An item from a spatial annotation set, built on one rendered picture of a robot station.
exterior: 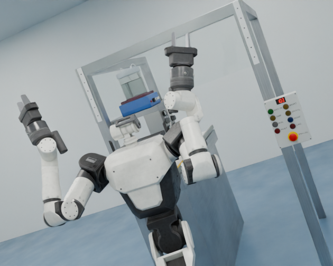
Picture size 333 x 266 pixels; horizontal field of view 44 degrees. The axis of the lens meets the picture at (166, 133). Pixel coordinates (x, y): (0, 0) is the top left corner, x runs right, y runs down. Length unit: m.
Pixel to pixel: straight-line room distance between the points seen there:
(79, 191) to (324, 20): 4.50
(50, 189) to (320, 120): 4.57
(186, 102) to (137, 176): 0.38
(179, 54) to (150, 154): 0.41
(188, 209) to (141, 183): 1.09
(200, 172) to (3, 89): 5.50
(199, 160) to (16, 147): 5.52
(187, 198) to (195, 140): 1.31
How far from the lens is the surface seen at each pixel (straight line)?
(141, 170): 1.65
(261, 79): 2.24
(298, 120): 2.21
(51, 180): 1.65
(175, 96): 1.46
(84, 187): 1.72
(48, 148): 1.66
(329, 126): 5.79
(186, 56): 1.53
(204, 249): 2.82
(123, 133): 1.70
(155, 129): 2.46
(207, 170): 1.41
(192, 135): 1.42
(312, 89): 5.69
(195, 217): 2.73
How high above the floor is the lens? 1.50
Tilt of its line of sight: 7 degrees down
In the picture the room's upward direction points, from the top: 21 degrees counter-clockwise
